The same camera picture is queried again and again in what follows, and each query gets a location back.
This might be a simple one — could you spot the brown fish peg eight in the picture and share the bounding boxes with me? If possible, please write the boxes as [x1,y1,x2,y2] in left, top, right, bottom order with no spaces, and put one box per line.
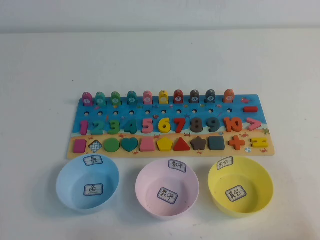
[189,89,200,104]

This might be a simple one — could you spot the dark grey fish peg nine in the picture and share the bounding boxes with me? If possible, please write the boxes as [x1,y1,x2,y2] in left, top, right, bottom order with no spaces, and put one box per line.
[205,89,217,104]

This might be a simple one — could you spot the yellow plastic bowl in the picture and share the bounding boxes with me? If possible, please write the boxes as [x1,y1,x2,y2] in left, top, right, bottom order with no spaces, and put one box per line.
[207,156,275,220]

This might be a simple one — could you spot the magenta fish peg one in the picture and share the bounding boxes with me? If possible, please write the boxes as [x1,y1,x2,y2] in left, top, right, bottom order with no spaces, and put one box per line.
[82,91,94,107]

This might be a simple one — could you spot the yellow wooden pentagon piece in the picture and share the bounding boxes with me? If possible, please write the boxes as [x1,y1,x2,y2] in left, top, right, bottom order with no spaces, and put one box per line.
[156,136,175,152]

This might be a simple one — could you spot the dark teal wooden number four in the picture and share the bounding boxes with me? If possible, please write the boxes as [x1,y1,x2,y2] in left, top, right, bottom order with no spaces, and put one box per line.
[123,119,138,135]

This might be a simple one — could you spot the dark teal fish peg four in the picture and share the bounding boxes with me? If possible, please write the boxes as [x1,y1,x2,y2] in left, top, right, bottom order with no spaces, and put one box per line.
[126,90,138,105]

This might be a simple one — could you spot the pink wooden greater-than sign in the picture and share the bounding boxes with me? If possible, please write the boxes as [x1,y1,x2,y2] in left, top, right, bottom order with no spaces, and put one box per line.
[246,117,262,131]

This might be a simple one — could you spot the brown wooden number eight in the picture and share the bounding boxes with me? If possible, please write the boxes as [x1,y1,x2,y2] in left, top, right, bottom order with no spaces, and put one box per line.
[190,117,204,133]

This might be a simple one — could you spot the orange wooden number ten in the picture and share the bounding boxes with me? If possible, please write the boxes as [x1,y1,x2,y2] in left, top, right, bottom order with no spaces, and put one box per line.
[223,116,243,133]

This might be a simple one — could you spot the red wooden number seven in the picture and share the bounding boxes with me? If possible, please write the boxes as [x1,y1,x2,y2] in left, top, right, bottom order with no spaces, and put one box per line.
[173,117,187,134]

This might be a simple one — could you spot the pink fish peg five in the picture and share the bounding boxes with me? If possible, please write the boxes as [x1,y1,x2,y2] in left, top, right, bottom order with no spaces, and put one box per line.
[142,90,154,105]

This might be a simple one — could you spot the orange wooden plus sign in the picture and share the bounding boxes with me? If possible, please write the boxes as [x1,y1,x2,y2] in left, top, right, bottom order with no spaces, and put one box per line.
[228,135,246,150]

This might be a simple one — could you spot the yellow fish peg six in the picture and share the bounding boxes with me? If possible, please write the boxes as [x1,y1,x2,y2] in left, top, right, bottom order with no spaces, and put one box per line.
[158,89,169,105]

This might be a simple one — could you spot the pink wooden number five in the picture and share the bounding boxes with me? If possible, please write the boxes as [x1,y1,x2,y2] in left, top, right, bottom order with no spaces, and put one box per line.
[141,118,154,134]

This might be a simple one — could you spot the dark teal wooden heart piece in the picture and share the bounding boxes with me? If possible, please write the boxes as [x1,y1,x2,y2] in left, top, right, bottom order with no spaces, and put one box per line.
[121,137,139,153]

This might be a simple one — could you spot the dark grey wooden number nine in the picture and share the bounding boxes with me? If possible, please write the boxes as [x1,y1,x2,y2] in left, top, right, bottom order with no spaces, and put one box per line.
[208,117,221,133]

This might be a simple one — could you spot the wooden sea-print puzzle board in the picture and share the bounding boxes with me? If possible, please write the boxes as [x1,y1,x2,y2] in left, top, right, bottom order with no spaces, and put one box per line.
[66,93,276,161]

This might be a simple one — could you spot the red fish peg seven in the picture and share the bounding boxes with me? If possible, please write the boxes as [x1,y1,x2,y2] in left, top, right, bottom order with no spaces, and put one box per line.
[173,89,185,104]

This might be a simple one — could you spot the yellow wooden number six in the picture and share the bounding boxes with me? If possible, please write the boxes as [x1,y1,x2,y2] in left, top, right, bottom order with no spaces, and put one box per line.
[157,117,172,134]

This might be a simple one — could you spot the green fish peg three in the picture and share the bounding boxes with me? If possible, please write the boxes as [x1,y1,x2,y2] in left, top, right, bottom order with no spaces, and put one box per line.
[110,91,122,106]

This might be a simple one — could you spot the light blue plastic bowl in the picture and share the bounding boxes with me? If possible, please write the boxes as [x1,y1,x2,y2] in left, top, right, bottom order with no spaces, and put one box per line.
[55,154,120,215]

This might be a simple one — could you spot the red wooden triangle piece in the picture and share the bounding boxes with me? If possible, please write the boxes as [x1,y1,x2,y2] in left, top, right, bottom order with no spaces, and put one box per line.
[173,136,191,152]

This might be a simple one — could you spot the teal-green fish peg two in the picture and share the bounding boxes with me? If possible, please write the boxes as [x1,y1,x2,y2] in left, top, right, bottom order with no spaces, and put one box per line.
[95,91,107,106]

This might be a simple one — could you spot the yellow wooden equals sign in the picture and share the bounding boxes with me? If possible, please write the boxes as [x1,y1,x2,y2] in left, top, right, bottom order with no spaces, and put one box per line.
[251,137,269,148]

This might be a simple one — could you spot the teal-green wooden number two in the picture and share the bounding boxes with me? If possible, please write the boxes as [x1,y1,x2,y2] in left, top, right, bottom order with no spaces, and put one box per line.
[90,120,104,136]

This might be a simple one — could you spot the pink plastic bowl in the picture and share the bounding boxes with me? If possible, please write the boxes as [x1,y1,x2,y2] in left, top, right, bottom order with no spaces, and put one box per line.
[135,157,200,221]

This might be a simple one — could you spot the dark grey wooden square piece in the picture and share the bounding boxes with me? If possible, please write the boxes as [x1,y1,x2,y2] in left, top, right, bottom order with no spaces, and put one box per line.
[208,135,226,151]

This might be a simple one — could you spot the orange fish peg ten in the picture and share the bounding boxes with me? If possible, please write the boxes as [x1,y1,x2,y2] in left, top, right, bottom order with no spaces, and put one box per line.
[223,88,235,104]

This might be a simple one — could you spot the green wooden number three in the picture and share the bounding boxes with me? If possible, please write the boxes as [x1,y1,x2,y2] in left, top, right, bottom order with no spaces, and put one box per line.
[107,120,121,135]

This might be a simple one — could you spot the brown wooden star piece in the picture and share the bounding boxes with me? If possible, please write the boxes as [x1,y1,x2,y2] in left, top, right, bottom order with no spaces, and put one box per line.
[190,136,208,152]

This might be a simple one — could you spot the magenta wooden rectangle piece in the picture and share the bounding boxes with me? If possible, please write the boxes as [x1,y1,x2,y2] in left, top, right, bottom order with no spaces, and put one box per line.
[73,138,87,154]

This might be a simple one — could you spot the pink wooden trapezoid piece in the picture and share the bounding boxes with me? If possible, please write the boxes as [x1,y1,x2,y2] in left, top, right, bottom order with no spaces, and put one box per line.
[139,137,156,153]

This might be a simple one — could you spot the green wooden circle piece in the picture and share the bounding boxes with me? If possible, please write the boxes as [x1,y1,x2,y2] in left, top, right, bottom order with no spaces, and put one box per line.
[103,137,121,153]

